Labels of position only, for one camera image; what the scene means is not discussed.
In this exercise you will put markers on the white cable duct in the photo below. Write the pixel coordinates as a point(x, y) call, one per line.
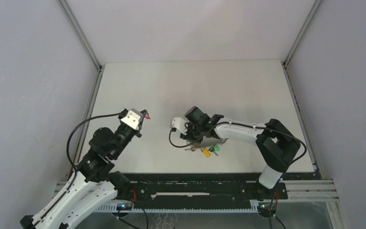
point(123, 208)

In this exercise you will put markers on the metal key organizer ring plate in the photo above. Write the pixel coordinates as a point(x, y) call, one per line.
point(208, 146)

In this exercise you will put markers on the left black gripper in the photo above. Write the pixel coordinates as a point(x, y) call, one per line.
point(143, 112)

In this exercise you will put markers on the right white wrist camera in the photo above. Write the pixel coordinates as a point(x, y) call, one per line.
point(179, 124)

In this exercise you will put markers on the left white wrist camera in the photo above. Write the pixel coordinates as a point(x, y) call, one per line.
point(133, 119)

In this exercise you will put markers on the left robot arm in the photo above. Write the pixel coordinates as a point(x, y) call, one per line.
point(92, 183)

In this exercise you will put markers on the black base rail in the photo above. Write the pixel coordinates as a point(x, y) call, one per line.
point(200, 190)

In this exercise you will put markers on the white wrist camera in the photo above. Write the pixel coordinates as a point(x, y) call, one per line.
point(133, 119)
point(179, 124)

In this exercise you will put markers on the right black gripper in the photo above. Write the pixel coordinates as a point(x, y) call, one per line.
point(188, 136)

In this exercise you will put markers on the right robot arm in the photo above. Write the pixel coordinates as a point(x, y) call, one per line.
point(277, 145)

